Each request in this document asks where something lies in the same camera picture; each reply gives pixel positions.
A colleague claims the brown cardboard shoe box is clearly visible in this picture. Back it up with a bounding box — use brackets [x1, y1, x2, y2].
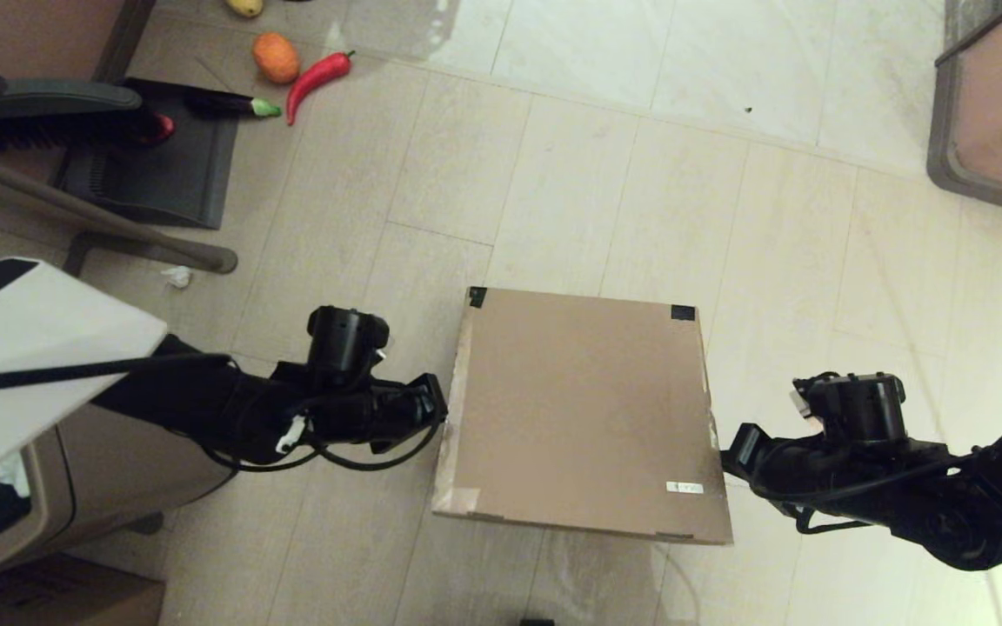
[431, 286, 735, 546]

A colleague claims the brown plastic trash bin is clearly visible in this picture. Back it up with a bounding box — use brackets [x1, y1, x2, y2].
[0, 400, 237, 585]

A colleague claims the dark grey dustpan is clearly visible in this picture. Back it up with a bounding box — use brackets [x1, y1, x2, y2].
[53, 78, 239, 230]

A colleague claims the red toy chili pepper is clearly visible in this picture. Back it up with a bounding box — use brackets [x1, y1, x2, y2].
[285, 50, 354, 127]

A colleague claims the dark purple toy eggplant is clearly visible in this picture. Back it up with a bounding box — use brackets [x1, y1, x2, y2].
[184, 90, 283, 119]

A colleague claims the white crumpled tissue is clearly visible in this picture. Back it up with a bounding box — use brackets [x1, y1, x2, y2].
[0, 452, 32, 498]

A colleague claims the orange toy fruit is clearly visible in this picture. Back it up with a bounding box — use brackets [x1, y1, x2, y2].
[252, 32, 301, 85]

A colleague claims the plain brown cardboard carton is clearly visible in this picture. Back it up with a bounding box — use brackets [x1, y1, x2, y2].
[0, 555, 166, 626]

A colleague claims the black grey broom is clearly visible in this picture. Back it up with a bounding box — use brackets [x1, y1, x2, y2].
[0, 39, 147, 153]

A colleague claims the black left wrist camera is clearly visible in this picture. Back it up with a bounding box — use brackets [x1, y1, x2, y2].
[306, 305, 391, 388]

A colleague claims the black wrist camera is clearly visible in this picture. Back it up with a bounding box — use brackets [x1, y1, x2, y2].
[306, 305, 391, 388]
[792, 372, 907, 444]

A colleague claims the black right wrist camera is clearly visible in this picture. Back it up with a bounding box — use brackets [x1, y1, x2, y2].
[792, 372, 907, 444]

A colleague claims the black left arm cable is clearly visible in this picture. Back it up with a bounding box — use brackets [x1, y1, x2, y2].
[0, 352, 445, 475]

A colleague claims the brown metal furniture frame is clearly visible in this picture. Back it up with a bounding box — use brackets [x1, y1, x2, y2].
[0, 137, 238, 279]

